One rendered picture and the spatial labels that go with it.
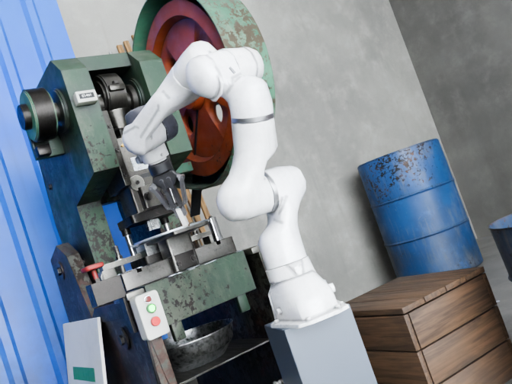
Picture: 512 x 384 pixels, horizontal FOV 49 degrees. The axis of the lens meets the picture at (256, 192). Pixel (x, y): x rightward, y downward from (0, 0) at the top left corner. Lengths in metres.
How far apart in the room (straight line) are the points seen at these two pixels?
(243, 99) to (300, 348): 0.61
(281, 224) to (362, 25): 3.72
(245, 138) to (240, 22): 0.83
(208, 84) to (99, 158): 0.72
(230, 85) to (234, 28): 0.72
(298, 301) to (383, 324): 0.48
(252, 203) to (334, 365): 0.44
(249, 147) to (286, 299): 0.38
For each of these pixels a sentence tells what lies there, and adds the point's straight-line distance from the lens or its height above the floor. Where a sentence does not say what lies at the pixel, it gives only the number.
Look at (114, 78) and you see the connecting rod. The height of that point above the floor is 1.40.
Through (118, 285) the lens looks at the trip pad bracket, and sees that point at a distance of 1.80.
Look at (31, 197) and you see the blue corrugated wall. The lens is 3.22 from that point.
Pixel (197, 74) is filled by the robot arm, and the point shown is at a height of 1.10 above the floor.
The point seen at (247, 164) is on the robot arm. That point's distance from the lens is 1.39.
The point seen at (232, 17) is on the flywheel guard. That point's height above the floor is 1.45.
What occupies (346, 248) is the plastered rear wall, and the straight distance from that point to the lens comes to 4.15.
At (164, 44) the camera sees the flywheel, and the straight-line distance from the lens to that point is 2.57.
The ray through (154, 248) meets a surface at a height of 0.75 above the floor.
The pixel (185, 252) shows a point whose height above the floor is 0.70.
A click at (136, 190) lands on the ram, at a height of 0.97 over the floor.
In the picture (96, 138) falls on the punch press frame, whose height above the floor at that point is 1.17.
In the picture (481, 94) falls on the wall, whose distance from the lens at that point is 4.92.
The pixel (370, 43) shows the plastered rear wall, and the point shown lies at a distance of 5.00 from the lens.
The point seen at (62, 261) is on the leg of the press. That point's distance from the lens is 2.39.
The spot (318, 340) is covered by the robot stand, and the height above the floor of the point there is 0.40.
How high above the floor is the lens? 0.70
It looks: 4 degrees up
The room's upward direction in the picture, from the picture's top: 19 degrees counter-clockwise
